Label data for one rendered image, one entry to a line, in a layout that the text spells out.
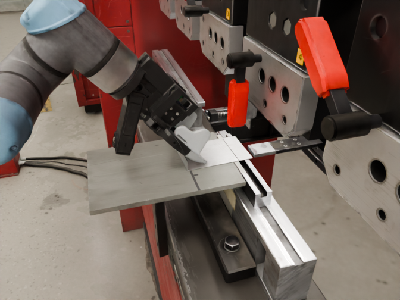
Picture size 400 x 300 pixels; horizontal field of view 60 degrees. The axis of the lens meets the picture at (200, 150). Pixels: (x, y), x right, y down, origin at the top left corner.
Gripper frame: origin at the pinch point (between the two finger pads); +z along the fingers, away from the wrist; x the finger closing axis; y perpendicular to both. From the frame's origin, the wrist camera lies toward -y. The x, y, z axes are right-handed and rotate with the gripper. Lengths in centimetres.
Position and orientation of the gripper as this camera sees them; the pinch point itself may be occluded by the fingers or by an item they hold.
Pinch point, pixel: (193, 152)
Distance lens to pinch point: 66.4
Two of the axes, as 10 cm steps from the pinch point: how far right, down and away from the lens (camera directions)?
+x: -3.2, -5.1, 7.9
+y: 7.2, -6.8, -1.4
